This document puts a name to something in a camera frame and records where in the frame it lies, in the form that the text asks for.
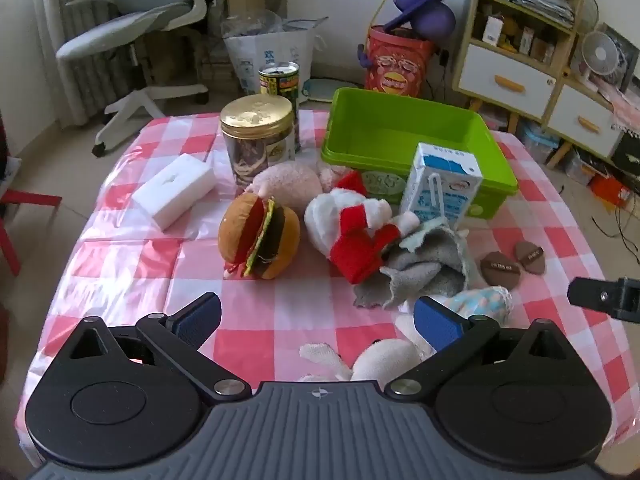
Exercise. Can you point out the purple ball toy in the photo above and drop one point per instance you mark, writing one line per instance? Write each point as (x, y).
(425, 7)

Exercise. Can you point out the beige curtain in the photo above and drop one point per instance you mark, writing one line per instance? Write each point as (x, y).
(75, 0)

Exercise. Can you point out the white rabbit plush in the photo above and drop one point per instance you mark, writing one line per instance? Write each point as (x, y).
(385, 357)

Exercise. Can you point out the green plastic bin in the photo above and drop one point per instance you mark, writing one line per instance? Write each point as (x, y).
(380, 130)

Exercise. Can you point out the dark picture frame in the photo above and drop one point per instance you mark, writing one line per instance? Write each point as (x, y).
(625, 55)

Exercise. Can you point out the pink plush toy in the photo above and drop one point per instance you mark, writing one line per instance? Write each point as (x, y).
(290, 182)

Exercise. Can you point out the burger plush toy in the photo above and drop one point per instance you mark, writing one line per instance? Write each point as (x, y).
(265, 240)

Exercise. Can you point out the low white drawer cabinet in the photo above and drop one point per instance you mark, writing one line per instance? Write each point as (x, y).
(582, 120)

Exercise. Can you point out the clear jar with gold lid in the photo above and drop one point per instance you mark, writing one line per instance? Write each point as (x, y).
(257, 135)

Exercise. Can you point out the blue storage box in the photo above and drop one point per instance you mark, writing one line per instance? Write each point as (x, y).
(539, 142)

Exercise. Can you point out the red checkered tablecloth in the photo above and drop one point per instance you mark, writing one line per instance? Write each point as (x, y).
(150, 270)

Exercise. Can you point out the small white fan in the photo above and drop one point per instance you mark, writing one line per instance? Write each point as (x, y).
(600, 55)

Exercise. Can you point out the pastel blue and pink plush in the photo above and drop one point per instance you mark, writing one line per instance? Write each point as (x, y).
(485, 300)

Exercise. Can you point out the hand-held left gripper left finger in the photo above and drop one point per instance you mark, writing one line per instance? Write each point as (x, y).
(197, 321)

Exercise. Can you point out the orange box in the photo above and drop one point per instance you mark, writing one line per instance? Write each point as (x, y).
(610, 190)

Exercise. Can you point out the white plastic bag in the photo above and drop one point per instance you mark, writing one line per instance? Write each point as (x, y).
(275, 45)

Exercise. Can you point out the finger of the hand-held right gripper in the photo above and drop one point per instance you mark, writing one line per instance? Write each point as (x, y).
(607, 297)

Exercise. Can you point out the tin can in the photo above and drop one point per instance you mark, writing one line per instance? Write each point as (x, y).
(280, 80)

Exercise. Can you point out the red and white santa plush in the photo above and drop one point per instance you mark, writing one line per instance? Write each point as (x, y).
(350, 230)

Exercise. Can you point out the white foam block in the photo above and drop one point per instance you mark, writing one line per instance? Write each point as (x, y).
(172, 190)

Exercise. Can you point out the grey cloth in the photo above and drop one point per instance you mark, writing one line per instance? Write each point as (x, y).
(425, 270)

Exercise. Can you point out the red snack bucket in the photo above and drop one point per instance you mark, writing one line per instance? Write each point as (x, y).
(395, 65)

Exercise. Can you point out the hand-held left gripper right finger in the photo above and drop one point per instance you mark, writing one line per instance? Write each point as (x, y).
(440, 326)

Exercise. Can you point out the wooden shelf cabinet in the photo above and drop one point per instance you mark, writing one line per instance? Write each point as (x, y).
(505, 60)

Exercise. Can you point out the red stool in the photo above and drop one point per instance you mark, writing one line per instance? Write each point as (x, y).
(15, 210)

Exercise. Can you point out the grey office chair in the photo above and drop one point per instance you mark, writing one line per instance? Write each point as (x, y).
(135, 25)

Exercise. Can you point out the blue and white milk carton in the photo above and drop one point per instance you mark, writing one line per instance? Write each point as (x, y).
(440, 185)

